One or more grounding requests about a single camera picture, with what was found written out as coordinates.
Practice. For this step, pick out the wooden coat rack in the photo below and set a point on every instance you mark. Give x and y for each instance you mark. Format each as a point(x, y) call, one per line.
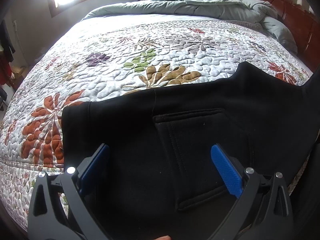
point(7, 51)

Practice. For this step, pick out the person's left hand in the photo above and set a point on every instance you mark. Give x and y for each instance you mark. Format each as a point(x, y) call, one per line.
point(163, 238)

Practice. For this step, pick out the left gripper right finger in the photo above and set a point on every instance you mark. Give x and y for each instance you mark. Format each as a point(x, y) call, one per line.
point(262, 209)

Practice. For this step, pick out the red wooden headboard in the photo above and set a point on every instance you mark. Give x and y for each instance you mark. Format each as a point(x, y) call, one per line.
point(305, 29)

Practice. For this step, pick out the grey duvet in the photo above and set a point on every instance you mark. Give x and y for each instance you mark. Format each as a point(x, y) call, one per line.
point(252, 11)

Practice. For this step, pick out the floral quilted bedspread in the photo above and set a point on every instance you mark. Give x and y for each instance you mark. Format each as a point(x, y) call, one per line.
point(105, 57)

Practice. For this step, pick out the black pants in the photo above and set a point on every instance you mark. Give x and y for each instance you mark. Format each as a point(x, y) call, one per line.
point(157, 177)

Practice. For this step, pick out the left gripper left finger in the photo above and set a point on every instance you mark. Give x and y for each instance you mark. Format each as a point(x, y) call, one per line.
point(58, 209)

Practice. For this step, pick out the grey pillow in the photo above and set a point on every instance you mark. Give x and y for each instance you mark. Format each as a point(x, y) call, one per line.
point(281, 33)

